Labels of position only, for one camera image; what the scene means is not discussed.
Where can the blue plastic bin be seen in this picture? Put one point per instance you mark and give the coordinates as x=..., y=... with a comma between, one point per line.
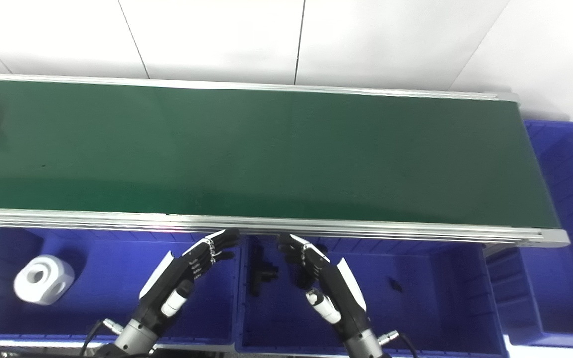
x=430, y=298
x=565, y=258
x=102, y=278

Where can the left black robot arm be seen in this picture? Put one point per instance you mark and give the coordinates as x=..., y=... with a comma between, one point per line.
x=135, y=340

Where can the white rounded part with hole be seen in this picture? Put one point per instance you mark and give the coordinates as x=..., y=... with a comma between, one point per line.
x=57, y=286

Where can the black T-shaped part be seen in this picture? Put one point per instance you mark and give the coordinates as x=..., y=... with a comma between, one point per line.
x=258, y=273

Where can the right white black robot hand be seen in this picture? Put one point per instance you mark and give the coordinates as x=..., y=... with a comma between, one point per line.
x=334, y=288

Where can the small black part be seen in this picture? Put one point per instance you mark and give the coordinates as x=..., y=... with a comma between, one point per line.
x=396, y=285

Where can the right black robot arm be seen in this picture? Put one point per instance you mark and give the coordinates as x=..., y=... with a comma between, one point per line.
x=363, y=345

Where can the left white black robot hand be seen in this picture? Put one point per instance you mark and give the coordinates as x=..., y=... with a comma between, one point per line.
x=177, y=278

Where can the green conveyor belt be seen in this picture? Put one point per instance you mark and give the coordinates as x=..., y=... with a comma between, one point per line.
x=316, y=229
x=266, y=154

